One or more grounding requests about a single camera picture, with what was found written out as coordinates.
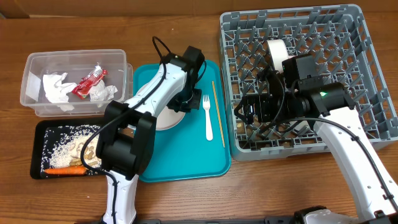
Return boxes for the spilled rice and peanuts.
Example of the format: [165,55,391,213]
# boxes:
[40,124,100,178]

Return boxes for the grey dishwasher rack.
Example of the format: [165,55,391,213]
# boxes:
[220,4,397,161]

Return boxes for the clear plastic bin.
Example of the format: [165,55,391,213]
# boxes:
[20,49,133,117]

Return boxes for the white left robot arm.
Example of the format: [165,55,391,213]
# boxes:
[96,46,206,223]

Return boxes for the white plastic fork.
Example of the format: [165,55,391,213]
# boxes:
[202,95,213,141]

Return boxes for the large pink plate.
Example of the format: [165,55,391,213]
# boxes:
[136,87,185,131]

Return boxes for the teal plastic tray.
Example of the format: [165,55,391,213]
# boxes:
[139,60,231,183]

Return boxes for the orange carrot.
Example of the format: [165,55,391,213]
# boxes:
[44,166,87,175]

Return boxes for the black tray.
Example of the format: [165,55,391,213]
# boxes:
[30,118,102,179]

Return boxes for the red snack wrapper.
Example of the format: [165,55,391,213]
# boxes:
[72,65,108,100]

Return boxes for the wooden chopstick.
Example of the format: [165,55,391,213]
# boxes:
[211,81,225,148]

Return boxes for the white bowl with peanuts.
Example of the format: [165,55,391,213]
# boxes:
[267,39,289,73]

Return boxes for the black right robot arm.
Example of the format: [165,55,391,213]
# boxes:
[234,54,397,223]

